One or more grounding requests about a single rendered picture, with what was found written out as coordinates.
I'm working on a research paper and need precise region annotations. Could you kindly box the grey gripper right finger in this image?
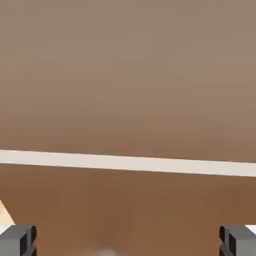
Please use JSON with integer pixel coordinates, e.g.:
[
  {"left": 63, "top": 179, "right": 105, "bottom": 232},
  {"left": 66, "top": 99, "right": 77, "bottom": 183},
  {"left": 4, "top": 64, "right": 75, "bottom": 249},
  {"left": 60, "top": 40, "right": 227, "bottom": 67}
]
[{"left": 218, "top": 224, "right": 256, "bottom": 256}]

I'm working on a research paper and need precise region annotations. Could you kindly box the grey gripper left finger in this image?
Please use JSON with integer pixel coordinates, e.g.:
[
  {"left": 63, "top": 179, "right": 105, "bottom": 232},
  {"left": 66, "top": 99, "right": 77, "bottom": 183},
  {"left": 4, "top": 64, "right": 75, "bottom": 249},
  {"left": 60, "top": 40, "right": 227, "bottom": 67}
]
[{"left": 0, "top": 224, "right": 38, "bottom": 256}]

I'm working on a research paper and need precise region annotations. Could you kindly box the brown wooden cabinet door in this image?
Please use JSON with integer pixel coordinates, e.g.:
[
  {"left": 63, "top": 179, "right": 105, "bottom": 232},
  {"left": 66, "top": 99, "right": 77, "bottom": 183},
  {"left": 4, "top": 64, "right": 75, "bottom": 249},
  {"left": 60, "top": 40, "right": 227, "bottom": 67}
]
[{"left": 0, "top": 162, "right": 256, "bottom": 256}]

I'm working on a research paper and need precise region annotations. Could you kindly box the brown wooden cabinet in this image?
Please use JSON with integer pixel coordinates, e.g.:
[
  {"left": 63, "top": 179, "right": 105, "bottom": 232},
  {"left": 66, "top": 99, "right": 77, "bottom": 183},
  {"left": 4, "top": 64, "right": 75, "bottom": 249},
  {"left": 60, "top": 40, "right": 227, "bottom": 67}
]
[{"left": 0, "top": 0, "right": 256, "bottom": 256}]

